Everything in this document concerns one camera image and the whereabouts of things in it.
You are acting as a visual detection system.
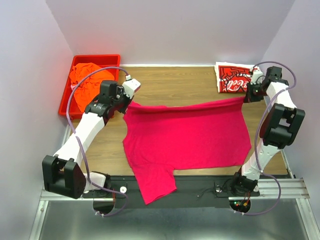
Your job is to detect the red plastic bin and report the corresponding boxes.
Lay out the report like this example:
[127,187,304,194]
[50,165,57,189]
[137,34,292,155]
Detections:
[58,54,121,120]

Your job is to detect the purple cable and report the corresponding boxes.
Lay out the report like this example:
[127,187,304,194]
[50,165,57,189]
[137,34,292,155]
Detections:
[65,66,132,218]
[232,60,298,216]

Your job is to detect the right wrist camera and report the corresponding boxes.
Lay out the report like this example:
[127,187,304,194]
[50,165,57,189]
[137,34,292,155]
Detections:
[249,66,263,85]

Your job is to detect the aluminium frame rail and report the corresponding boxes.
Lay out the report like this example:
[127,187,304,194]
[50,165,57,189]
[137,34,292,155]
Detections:
[38,117,309,240]

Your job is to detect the orange t shirt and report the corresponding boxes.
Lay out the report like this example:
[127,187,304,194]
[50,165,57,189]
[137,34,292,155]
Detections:
[69,62,116,113]

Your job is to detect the magenta t shirt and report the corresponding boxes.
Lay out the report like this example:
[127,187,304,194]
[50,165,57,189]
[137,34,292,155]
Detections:
[123,97,252,204]

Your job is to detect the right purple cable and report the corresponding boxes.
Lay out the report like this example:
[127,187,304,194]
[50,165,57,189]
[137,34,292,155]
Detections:
[232,60,298,216]

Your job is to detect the folded red coca-cola t shirt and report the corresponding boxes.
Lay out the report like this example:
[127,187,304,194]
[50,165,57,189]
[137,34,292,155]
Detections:
[215,64,253,94]

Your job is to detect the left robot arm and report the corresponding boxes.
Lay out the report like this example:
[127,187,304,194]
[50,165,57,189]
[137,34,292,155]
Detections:
[42,78,141,199]

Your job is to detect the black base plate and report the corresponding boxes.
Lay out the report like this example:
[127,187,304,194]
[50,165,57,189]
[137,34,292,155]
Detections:
[82,174,261,210]

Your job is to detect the folded white t shirt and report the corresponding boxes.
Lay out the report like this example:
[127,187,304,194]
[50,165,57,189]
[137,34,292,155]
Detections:
[214,61,256,94]

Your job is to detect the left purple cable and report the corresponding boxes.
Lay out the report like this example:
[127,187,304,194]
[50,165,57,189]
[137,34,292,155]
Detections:
[65,66,132,218]

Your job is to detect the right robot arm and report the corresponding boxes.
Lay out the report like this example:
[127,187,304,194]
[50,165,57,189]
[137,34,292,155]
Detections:
[230,62,306,196]

